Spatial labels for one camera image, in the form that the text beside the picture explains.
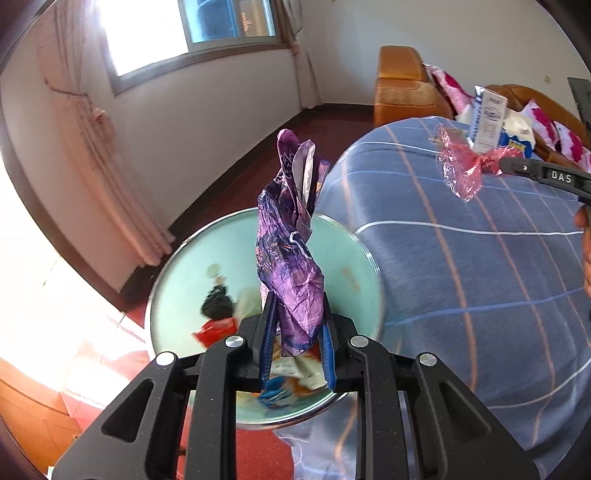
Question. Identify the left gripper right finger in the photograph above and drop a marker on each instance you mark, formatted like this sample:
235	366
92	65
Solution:
416	418

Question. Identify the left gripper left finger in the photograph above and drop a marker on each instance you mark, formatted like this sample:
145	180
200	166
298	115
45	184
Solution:
138	435

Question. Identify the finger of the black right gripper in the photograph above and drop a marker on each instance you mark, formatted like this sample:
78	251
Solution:
564	178

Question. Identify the pink cellophane wrapper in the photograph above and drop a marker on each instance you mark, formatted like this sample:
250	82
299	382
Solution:
463	169

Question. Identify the purple foil wrapper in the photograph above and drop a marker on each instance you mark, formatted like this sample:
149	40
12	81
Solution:
284	262

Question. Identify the red mesh net roll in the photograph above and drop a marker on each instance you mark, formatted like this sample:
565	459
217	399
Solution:
215	330

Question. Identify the mint green trash bucket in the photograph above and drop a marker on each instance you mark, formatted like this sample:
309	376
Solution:
223	253

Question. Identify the person's hand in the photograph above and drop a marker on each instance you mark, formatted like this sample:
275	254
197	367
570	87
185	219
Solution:
581	221

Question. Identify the pink white sofa pillow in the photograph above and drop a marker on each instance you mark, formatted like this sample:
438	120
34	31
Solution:
541	124

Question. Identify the blue white juice carton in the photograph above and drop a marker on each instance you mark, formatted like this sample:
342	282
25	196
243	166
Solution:
518	133

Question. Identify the orange red snack wrapper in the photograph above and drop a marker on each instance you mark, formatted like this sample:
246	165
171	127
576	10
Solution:
281	392

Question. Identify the brown leather sofa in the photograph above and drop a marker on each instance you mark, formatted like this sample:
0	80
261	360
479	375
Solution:
518	96

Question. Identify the white tall milk carton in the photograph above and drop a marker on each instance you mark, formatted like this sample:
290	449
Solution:
489	110

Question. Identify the white snack wrapper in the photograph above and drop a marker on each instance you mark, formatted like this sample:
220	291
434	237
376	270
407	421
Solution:
305	368

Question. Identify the black mesh scrubber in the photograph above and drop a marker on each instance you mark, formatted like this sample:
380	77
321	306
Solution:
218	305

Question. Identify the blue plaid tablecloth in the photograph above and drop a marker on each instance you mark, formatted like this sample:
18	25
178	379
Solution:
493	286

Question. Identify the pink white pillow on armchair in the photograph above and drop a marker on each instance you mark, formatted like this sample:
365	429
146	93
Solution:
458	98

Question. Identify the orange leather armchair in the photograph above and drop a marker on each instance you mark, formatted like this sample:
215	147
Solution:
404	89

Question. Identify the right pink curtain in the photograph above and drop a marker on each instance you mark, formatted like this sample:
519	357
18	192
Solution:
292	18

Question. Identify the pink curtain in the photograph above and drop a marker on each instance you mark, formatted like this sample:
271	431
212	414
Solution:
292	18
89	134

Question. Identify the left pink curtain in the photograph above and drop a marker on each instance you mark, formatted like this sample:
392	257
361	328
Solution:
89	134

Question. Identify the window with brown frame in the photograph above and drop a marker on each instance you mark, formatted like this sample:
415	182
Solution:
143	40

